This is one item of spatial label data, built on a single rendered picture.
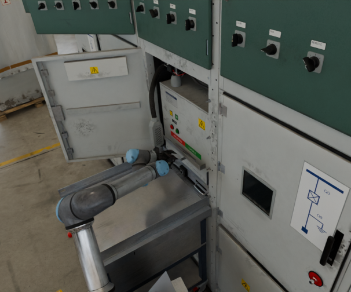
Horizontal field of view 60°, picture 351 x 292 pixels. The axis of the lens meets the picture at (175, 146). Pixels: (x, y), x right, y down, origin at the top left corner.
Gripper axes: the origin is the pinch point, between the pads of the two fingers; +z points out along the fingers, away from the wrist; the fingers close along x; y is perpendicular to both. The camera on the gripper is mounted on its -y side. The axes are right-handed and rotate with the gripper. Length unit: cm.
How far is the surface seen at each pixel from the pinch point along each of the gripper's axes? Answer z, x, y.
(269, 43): -42, 69, 60
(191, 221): -1.7, -22.9, 29.4
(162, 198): -6.2, -23.6, 6.6
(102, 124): -25, -6, -52
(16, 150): -19, -129, -251
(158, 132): -4.9, 6.3, -20.0
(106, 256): -44, -43, 25
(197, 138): -4.0, 18.1, 11.3
